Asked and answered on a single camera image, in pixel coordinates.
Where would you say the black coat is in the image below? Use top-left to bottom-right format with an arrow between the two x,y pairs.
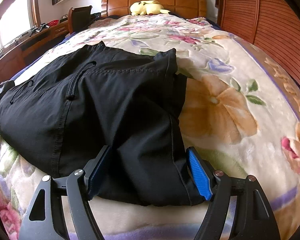
0,42 -> 204,206

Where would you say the wooden desk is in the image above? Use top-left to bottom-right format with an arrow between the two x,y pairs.
0,21 -> 69,83

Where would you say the floral blanket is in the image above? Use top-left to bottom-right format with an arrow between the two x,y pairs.
0,14 -> 300,239

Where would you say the red bowl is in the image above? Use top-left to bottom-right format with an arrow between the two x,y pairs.
47,20 -> 59,27

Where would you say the wooden chair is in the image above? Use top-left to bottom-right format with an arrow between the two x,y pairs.
68,5 -> 92,34

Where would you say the yellow plush toy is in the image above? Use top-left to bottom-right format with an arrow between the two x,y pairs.
130,0 -> 170,16

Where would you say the wooden wardrobe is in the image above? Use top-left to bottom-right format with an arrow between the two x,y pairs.
216,0 -> 300,86

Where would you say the wooden headboard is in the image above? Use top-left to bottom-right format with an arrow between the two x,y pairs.
101,0 -> 208,20

